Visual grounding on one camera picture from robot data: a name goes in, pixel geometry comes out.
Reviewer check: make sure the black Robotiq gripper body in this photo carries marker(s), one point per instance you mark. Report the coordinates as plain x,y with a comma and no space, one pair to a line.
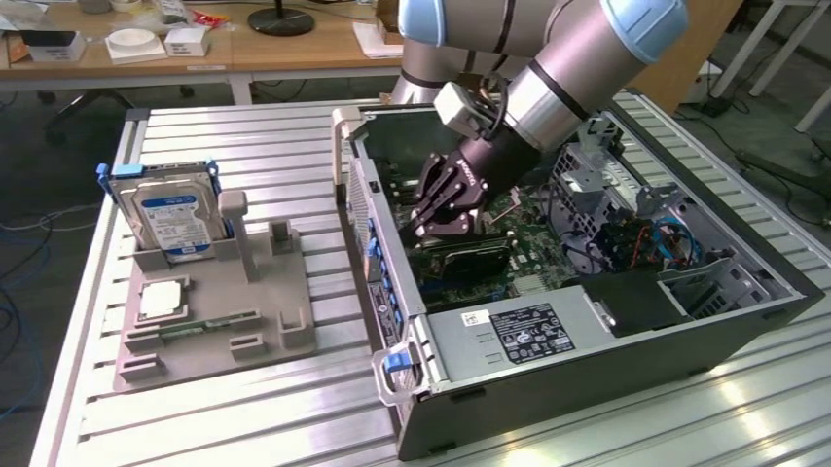
501,165

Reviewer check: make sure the black graphics card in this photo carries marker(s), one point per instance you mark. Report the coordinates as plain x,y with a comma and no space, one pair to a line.
477,262

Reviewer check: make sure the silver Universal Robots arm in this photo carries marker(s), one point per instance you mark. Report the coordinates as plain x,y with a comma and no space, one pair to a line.
585,73

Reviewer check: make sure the green motherboard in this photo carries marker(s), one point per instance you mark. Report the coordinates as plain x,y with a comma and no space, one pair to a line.
539,253

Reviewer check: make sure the metal disk bay cage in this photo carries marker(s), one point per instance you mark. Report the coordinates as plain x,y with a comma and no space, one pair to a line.
585,194

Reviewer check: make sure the silver chipset heatsink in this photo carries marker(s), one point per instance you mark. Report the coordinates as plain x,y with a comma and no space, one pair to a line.
529,286

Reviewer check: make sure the grey power supply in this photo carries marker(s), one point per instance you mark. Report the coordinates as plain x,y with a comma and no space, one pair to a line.
467,350

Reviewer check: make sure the white papers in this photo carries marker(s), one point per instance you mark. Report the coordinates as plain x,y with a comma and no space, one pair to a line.
377,44

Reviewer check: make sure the blue case latch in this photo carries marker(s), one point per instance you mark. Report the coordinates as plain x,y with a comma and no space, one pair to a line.
397,364

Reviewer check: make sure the black fan shroud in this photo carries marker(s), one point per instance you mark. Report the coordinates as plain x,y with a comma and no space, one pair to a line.
630,301

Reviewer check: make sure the wooden cabinet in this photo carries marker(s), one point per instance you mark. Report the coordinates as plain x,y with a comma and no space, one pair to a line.
669,78

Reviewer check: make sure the brown cardboard box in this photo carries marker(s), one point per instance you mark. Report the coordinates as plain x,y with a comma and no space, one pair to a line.
386,19

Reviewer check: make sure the black open PC case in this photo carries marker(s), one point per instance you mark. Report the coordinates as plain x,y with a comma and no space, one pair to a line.
585,389

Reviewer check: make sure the black round lamp base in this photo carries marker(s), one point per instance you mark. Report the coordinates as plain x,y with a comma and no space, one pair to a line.
281,23

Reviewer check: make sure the grey parts rack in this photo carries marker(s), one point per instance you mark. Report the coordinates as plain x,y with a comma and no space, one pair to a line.
247,350

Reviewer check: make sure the hard disk in blue caddy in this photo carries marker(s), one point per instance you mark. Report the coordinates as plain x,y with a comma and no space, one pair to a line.
173,224

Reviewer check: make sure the black floor stand base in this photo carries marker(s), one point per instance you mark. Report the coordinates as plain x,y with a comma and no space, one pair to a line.
793,170

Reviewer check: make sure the green RAM stick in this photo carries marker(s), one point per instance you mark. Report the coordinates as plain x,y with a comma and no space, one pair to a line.
195,327

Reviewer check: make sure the silver CPU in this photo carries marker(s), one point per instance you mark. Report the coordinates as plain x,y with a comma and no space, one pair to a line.
161,299

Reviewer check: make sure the white labelled box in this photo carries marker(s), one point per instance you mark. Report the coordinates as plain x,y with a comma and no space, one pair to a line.
189,44

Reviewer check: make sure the red packet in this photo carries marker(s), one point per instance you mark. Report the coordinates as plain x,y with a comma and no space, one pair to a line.
213,20

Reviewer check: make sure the wooden desk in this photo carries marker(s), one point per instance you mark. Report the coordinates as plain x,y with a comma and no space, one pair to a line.
130,70

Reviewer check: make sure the white round holder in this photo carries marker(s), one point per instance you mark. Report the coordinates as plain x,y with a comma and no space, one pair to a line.
133,46

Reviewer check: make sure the black chair base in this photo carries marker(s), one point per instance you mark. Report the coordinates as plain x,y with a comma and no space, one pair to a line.
84,104

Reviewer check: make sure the white box with black top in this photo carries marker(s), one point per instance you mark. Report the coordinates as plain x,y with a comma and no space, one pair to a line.
55,46

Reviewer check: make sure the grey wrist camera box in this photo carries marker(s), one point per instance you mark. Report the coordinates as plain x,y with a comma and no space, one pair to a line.
461,109

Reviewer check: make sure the white table frame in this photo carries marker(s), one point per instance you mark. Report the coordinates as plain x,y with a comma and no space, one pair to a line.
741,48

